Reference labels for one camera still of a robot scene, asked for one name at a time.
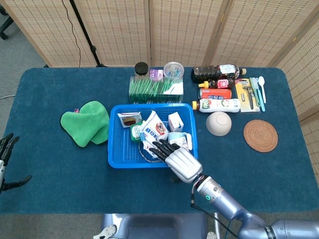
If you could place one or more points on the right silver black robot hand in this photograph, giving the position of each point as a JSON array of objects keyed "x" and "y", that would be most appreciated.
[{"x": 182, "y": 164}]

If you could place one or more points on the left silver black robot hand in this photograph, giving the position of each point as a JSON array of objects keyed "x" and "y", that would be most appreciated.
[{"x": 6, "y": 147}]

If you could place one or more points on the small white carton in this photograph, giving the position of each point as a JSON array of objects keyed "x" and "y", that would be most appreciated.
[{"x": 174, "y": 122}]

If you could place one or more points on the blue plastic perforated basket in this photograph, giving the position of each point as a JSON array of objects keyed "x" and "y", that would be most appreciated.
[{"x": 124, "y": 154}]

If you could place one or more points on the purple fruit drink carton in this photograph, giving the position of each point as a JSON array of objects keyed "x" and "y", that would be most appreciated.
[{"x": 178, "y": 138}]

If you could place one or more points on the white sugar bag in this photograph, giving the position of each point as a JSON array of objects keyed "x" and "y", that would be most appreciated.
[{"x": 154, "y": 127}]

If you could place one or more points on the blue bag clip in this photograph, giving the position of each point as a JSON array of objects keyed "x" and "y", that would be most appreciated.
[{"x": 142, "y": 137}]

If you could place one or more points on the beige upturned bowl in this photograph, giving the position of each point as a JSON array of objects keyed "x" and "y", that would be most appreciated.
[{"x": 219, "y": 123}]

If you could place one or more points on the yellow lid green jar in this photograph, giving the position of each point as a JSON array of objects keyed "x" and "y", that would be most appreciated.
[{"x": 135, "y": 130}]

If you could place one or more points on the blue-grey robot torso base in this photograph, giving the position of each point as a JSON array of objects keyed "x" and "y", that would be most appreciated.
[{"x": 154, "y": 226}]

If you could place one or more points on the burger picture snack packet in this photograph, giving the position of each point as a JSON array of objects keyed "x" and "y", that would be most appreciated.
[{"x": 128, "y": 120}]

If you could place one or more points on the silver metal stand leg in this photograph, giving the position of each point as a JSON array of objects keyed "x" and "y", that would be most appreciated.
[{"x": 217, "y": 224}]

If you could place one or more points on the white bottle yellow cap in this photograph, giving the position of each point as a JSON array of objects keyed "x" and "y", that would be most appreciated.
[{"x": 219, "y": 105}]

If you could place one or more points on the clear box of green sachets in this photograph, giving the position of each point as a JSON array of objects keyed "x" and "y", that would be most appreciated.
[{"x": 149, "y": 89}]

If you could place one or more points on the green microfiber cloth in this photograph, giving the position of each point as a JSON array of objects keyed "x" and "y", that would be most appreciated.
[{"x": 84, "y": 124}]

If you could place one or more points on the round woven rattan coaster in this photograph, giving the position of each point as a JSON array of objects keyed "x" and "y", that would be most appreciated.
[{"x": 260, "y": 135}]

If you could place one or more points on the small dark bottle yellow cap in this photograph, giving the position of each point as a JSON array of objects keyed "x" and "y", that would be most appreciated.
[{"x": 219, "y": 84}]

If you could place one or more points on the small purple card box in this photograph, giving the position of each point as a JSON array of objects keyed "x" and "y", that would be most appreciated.
[{"x": 156, "y": 74}]

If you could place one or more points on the razor blister card package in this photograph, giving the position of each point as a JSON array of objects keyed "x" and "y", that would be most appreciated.
[{"x": 245, "y": 94}]

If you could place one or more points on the large dark tea bottle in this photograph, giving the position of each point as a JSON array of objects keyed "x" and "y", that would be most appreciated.
[{"x": 209, "y": 73}]

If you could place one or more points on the clear tub of clips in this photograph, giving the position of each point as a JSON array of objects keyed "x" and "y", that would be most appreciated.
[{"x": 173, "y": 69}]

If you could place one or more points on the light blue plastic utensil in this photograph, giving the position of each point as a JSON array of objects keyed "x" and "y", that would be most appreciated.
[{"x": 263, "y": 105}]

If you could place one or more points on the black lid glass jar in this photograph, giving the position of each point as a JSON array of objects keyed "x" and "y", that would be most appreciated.
[{"x": 141, "y": 68}]

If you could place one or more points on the teal toothbrush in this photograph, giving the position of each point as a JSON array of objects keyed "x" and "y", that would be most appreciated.
[{"x": 254, "y": 83}]

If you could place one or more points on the white plastic spoon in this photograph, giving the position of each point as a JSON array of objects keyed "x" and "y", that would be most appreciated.
[{"x": 261, "y": 81}]

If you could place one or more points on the black furniture piece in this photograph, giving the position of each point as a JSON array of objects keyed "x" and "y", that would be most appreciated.
[{"x": 5, "y": 25}]

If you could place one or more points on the bamboo folding screen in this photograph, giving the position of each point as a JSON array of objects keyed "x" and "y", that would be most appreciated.
[{"x": 187, "y": 30}]

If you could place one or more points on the black tripod stand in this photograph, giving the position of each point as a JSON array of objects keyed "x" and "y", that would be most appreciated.
[{"x": 84, "y": 32}]

